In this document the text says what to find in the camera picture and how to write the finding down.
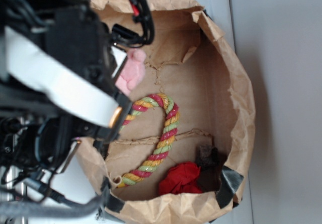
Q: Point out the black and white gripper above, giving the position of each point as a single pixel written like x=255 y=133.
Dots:
x=66 y=55

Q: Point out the red paper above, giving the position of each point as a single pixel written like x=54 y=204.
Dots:
x=181 y=178

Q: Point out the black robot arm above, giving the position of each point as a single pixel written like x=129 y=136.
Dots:
x=37 y=137

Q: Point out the pink plush pig toy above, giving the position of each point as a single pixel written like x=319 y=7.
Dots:
x=133 y=71

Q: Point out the dark grey felt piece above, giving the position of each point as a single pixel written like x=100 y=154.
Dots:
x=207 y=157

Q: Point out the brown paper bag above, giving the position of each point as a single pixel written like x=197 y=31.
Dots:
x=191 y=61

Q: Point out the multicolour twisted rope toy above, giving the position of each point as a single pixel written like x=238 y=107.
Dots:
x=166 y=139

